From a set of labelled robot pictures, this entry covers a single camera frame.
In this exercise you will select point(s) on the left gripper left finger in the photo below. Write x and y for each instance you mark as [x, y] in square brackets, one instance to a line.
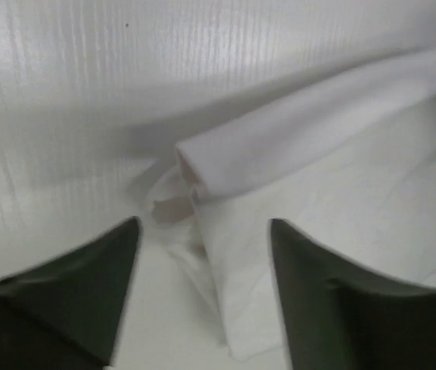
[66, 313]

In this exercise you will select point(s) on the white t-shirt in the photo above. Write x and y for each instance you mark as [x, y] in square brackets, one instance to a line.
[349, 159]

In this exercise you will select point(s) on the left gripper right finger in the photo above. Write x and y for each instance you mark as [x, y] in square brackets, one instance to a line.
[338, 314]

